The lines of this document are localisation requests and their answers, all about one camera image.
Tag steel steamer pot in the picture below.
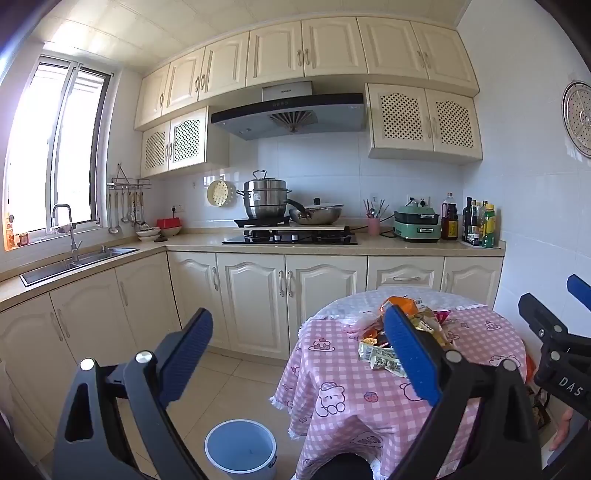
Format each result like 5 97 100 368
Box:
236 170 294 220

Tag steel kitchen sink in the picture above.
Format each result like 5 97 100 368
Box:
20 247 139 286

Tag person's right hand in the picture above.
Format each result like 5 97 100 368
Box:
549 408 579 452

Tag yellow brown snack packet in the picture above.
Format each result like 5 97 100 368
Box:
411 305 455 348

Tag yellow round steamer tray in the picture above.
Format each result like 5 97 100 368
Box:
206 180 230 207

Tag orange red snack wrapper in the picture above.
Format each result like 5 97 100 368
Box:
360 325 391 347

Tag hanging kitchen utensils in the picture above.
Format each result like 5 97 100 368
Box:
108 189 149 234

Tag dark sauce bottles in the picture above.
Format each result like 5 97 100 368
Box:
463 198 482 245

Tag grey range hood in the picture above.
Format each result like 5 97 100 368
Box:
211 80 365 141

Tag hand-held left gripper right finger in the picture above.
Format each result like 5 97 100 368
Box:
383 305 543 480

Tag large brown sauce bottle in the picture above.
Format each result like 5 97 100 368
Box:
441 193 459 241

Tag small cream lattice door cabinet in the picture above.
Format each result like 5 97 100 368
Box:
141 106 230 178

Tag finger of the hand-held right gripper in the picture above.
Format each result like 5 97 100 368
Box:
518 293 591 357
567 274 591 302

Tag wide cream lattice door cabinet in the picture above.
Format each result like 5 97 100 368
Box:
365 83 484 165

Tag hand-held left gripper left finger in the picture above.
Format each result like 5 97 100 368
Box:
53 308 214 480

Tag steel wok with lid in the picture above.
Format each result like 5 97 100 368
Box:
287 198 345 225

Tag blue plastic bucket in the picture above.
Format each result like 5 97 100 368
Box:
204 419 278 480

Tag pink checked tablecloth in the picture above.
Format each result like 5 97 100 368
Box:
270 305 529 480

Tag cream lower cabinets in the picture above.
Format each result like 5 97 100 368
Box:
0 251 506 462

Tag orange snack packet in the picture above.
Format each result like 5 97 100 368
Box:
379 296 419 320

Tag white lace cloth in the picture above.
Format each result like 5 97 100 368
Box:
305 290 485 325

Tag green electric cooker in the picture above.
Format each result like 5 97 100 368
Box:
393 206 441 243

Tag steel sink faucet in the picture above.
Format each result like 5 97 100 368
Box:
52 204 83 264

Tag cream upper cabinet row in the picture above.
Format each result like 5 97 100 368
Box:
134 16 481 132

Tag person's dark pants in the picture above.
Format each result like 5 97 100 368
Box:
314 452 375 480

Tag green white snack wrapper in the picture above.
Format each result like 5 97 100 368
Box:
359 339 407 378

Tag kitchen window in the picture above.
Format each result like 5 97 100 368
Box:
2 55 114 252

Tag black gas stove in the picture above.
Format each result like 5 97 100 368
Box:
222 229 358 245

